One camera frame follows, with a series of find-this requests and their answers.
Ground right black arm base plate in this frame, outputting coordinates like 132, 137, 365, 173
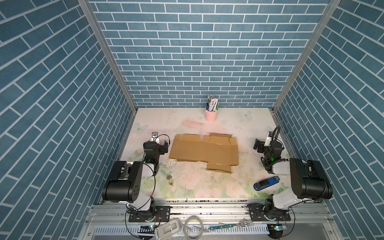
246, 204, 291, 222

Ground aluminium frame rail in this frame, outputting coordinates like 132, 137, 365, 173
79, 199, 342, 240

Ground pink pen holder cup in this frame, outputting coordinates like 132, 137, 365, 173
205, 110, 218, 122

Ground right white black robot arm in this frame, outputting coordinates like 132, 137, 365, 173
247, 126, 333, 222

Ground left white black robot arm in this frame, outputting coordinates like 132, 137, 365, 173
102, 139, 170, 216

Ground white plastic device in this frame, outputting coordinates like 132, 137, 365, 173
154, 219, 182, 240

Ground coiled grey cable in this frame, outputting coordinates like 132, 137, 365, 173
182, 215, 205, 240

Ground silver fork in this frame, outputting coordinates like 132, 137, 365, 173
219, 218, 254, 228

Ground green handled tool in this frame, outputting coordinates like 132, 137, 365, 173
209, 224, 236, 231

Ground blue black stapler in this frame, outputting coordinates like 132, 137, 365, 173
254, 176, 280, 191

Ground floral table mat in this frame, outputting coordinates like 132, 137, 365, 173
121, 108, 291, 199

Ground brown cardboard paper box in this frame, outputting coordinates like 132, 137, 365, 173
169, 133, 239, 174

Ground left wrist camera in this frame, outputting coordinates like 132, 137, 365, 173
151, 132, 160, 143

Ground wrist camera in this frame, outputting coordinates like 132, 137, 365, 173
264, 132, 273, 147
151, 132, 160, 143

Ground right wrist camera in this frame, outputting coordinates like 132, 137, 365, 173
264, 132, 273, 147

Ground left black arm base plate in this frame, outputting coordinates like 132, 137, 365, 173
127, 206, 171, 223

